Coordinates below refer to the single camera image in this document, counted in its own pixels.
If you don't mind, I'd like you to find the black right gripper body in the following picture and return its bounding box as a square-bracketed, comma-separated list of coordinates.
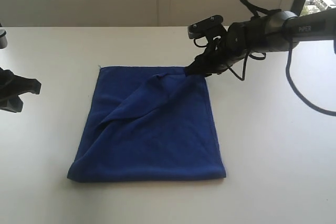
[194, 23, 262, 76]

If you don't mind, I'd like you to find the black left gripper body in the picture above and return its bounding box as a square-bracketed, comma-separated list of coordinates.
[1, 68, 14, 101]

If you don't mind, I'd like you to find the blue towel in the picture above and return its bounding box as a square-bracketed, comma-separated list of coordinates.
[67, 66, 226, 183]

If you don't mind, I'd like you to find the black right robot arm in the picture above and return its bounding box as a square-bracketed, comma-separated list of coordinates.
[184, 9, 335, 76]

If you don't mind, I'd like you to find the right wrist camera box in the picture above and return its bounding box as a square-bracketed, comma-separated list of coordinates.
[187, 15, 226, 41]

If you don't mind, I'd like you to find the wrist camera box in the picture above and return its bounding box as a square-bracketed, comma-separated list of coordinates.
[0, 29, 7, 49]
[187, 15, 226, 41]

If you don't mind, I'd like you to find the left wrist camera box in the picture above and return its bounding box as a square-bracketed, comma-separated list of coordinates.
[0, 29, 7, 49]

